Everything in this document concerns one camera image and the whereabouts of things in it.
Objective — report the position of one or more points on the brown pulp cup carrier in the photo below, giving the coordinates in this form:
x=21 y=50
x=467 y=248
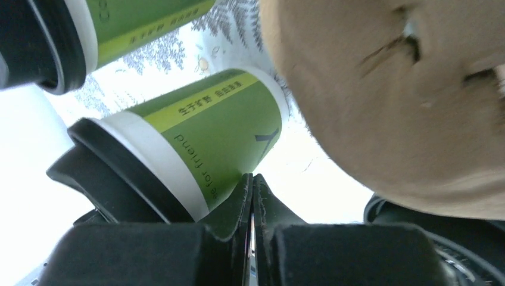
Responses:
x=402 y=95

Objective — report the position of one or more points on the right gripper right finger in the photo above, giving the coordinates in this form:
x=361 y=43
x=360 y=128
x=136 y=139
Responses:
x=290 y=251

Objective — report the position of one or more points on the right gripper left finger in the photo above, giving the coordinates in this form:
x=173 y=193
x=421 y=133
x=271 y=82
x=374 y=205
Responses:
x=213 y=251

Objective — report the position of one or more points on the black cup lid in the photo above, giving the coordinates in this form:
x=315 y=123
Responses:
x=40 y=44
x=129 y=173

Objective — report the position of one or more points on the green paper cup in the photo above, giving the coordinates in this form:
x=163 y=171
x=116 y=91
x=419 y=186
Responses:
x=108 y=30
x=200 y=139

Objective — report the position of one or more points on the floral table mat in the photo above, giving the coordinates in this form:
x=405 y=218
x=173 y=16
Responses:
x=36 y=211

